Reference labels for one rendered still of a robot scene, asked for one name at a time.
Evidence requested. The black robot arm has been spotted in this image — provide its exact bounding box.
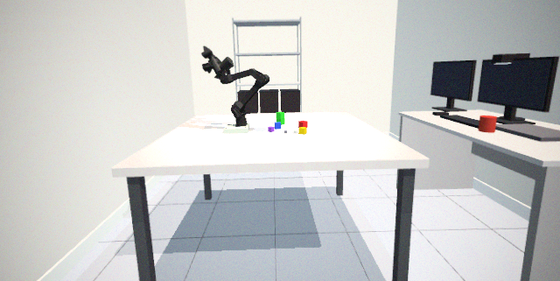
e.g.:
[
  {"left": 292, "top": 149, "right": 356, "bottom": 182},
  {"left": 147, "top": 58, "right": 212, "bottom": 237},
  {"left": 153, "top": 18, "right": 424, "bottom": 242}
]
[{"left": 202, "top": 57, "right": 270, "bottom": 127}]

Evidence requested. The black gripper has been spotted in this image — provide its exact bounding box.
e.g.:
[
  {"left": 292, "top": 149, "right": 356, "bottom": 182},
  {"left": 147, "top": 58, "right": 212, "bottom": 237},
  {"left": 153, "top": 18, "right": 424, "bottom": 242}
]
[{"left": 202, "top": 46, "right": 221, "bottom": 69}]

